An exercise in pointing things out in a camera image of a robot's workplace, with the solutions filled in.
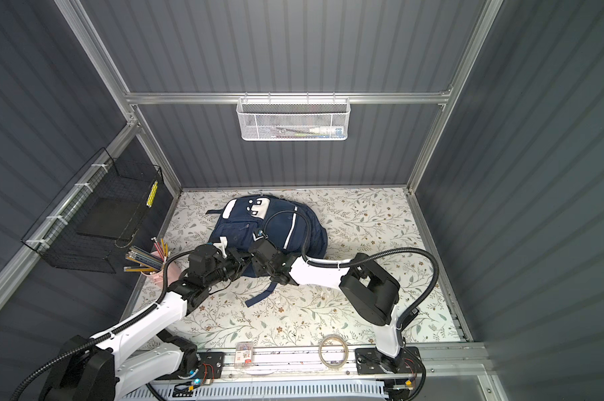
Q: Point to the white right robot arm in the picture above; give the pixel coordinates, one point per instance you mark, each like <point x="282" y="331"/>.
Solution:
<point x="369" y="288"/>

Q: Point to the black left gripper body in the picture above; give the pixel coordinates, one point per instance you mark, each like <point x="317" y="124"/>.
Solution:
<point x="233" y="266"/>

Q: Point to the white wire mesh basket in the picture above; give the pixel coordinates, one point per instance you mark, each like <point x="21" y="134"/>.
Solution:
<point x="293" y="118"/>

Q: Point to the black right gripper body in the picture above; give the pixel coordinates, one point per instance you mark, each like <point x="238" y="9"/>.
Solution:
<point x="259" y="268"/>

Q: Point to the clear tape roll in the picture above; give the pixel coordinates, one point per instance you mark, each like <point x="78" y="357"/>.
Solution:
<point x="333" y="351"/>

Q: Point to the navy blue student backpack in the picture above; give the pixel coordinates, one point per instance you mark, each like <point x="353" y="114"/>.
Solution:
<point x="291" y="226"/>

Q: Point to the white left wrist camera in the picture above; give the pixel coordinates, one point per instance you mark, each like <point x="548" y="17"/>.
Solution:
<point x="222" y="244"/>

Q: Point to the small clear eraser box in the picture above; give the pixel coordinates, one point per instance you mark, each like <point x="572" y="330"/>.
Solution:
<point x="244" y="355"/>

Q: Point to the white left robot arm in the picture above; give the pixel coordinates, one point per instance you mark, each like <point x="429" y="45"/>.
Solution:
<point x="135" y="352"/>

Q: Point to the pink pencil cup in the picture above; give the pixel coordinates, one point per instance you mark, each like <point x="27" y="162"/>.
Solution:
<point x="173" y="271"/>

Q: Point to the black wire mesh basket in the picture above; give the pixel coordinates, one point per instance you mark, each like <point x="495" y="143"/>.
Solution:
<point x="98" y="220"/>

